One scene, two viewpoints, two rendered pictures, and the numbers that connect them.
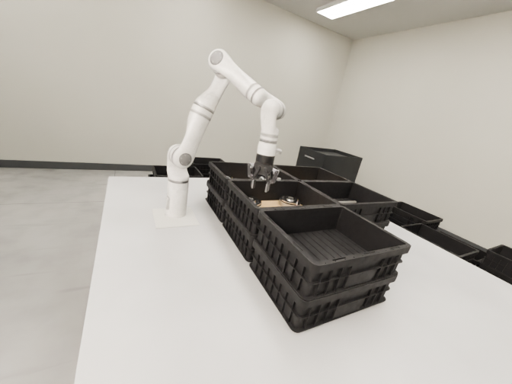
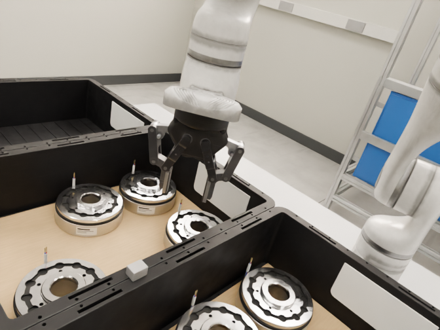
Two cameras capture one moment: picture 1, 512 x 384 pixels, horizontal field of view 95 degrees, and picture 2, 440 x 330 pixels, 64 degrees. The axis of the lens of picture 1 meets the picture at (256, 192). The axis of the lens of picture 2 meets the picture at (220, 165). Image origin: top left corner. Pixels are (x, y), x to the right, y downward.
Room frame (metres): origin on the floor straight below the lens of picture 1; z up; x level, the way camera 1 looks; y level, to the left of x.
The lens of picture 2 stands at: (1.38, -0.15, 1.22)
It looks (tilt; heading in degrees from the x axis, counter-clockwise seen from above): 27 degrees down; 158
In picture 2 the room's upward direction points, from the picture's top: 14 degrees clockwise
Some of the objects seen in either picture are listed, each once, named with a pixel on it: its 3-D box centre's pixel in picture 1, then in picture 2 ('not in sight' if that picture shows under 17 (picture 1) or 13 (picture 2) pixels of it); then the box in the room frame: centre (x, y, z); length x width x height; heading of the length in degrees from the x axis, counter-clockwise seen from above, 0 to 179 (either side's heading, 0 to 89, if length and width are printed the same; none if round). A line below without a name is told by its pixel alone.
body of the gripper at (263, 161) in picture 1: (264, 163); (200, 126); (0.95, -0.01, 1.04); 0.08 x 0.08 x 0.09
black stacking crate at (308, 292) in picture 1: (327, 243); (32, 136); (0.69, -0.26, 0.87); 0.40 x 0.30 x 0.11; 120
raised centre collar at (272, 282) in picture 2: not in sight; (277, 293); (1.09, 0.10, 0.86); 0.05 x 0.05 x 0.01
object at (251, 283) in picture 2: not in sight; (277, 295); (1.09, 0.10, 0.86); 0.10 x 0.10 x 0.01
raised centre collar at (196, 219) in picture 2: not in sight; (198, 227); (0.96, 0.02, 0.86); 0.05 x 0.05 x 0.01
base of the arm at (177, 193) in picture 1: (177, 196); (368, 275); (1.01, 0.36, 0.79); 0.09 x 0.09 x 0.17; 20
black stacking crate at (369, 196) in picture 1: (344, 202); not in sight; (1.15, -0.46, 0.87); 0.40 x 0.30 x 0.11; 120
